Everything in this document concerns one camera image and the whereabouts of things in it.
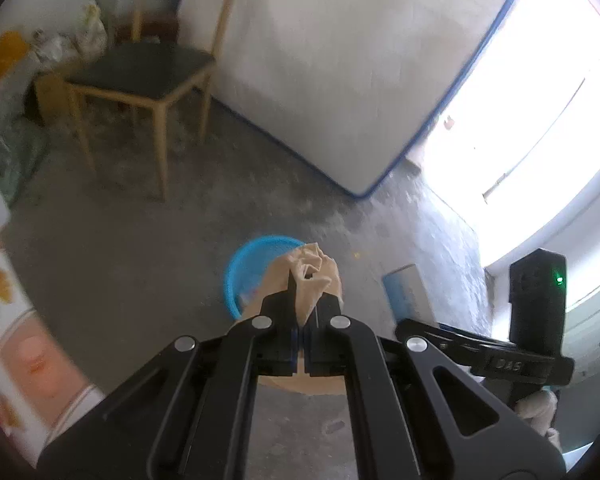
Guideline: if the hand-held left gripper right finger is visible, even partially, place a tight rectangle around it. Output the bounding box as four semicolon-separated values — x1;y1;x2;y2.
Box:
304;295;566;480

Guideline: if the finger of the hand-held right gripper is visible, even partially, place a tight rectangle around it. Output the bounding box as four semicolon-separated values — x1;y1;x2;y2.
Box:
395;317;486;361

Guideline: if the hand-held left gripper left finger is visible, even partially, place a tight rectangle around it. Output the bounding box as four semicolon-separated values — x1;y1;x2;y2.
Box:
37;270;301;480

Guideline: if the blue white box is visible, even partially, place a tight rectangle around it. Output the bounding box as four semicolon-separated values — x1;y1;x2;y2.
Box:
382;262;438;328

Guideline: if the beige cloth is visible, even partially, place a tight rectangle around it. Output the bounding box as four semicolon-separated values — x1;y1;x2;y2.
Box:
240;242;348;396

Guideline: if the blue plastic mesh basket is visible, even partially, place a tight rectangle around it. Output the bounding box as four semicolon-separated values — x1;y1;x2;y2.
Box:
224;235;306;321

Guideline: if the person's right forearm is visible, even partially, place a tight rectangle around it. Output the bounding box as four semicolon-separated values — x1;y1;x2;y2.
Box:
517;387;561;453

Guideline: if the leaf patterned tablecloth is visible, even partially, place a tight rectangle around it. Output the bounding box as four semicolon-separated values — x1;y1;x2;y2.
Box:
0;160;106;466

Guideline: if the white mattress with blue edge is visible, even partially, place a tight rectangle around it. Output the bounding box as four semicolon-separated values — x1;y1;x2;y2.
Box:
180;0;538;197

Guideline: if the wooden chair with dark seat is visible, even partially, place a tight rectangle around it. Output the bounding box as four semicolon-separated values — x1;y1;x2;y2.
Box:
65;0;251;201

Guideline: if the grey plastic bag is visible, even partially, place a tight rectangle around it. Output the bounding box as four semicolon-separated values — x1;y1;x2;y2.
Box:
0;120;51;206

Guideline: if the cardboard box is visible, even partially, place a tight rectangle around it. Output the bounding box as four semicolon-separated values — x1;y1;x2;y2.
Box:
32;62;76;126

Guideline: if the white green sack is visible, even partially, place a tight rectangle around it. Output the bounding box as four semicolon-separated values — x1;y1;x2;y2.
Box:
77;2;108;58

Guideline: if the white plastic bag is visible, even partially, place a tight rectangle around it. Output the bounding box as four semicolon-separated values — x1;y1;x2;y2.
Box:
32;32;71;63

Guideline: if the yellow plastic bag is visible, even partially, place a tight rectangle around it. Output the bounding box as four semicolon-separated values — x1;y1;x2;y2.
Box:
0;31;31;93

